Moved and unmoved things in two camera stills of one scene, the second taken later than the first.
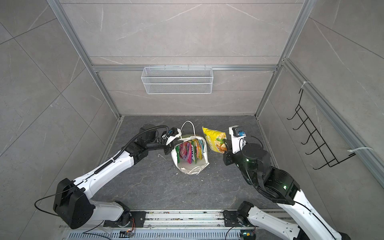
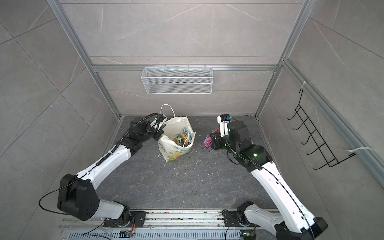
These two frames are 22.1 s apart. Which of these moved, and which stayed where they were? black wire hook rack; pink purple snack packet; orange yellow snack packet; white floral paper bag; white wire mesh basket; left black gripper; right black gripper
Moved: left black gripper; pink purple snack packet; orange yellow snack packet; white floral paper bag; right black gripper
Stayed: white wire mesh basket; black wire hook rack
